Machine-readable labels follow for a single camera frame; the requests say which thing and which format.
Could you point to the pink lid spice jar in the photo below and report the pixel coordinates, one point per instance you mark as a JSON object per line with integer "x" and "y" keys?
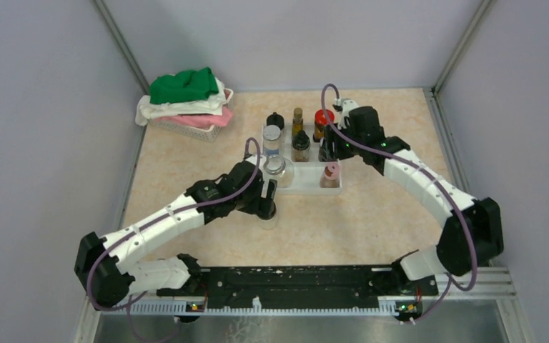
{"x": 331, "y": 175}

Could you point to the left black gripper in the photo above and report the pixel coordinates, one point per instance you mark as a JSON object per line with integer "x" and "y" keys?
{"x": 261, "y": 206}

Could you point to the gold cap yellow bottle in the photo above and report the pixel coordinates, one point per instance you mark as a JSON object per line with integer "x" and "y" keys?
{"x": 297, "y": 121}

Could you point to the black grinder top jar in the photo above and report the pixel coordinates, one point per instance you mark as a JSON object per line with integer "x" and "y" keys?
{"x": 301, "y": 147}

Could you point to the white cable duct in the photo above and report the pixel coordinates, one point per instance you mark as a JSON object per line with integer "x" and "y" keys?
{"x": 196, "y": 308}

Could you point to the black cap sesame jar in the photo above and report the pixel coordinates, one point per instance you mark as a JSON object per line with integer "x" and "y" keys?
{"x": 275, "y": 119}

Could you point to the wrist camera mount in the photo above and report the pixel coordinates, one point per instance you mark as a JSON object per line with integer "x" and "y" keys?
{"x": 255, "y": 159}
{"x": 343, "y": 107}

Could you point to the green cloth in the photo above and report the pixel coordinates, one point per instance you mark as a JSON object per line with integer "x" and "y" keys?
{"x": 185, "y": 86}

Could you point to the clear lid glass jar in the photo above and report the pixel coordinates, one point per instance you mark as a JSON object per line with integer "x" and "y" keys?
{"x": 279, "y": 168}

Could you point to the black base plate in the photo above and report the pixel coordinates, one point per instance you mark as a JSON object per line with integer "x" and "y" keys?
{"x": 299, "y": 287}

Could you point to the red lid sauce jar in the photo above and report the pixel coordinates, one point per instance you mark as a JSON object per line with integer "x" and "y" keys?
{"x": 321, "y": 120}

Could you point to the white lid sauce jar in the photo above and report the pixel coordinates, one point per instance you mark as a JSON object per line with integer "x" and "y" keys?
{"x": 325, "y": 156}

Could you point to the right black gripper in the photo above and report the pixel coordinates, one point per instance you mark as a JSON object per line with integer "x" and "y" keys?
{"x": 332, "y": 151}

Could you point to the white cloth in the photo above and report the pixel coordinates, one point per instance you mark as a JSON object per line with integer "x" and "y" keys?
{"x": 145, "y": 110}

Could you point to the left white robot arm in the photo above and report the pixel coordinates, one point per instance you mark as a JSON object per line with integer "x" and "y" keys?
{"x": 112, "y": 267}

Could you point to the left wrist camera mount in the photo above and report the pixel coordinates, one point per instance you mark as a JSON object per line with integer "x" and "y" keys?
{"x": 255, "y": 159}

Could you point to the silver perforated lid shaker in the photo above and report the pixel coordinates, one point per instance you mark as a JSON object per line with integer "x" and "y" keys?
{"x": 271, "y": 140}

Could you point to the white plastic basket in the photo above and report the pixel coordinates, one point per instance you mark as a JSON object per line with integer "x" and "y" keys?
{"x": 209, "y": 134}

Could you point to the white divided plastic tray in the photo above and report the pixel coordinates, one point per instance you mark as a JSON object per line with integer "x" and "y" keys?
{"x": 307, "y": 174}

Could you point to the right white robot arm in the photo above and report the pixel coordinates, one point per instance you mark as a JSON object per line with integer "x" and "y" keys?
{"x": 471, "y": 228}

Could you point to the black cap glass jar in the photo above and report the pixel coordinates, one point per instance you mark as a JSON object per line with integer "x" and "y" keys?
{"x": 268, "y": 224}

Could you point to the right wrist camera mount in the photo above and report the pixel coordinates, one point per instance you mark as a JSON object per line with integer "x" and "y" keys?
{"x": 343, "y": 107}

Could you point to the pink cloth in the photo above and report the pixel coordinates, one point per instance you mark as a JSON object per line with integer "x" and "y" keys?
{"x": 204, "y": 121}

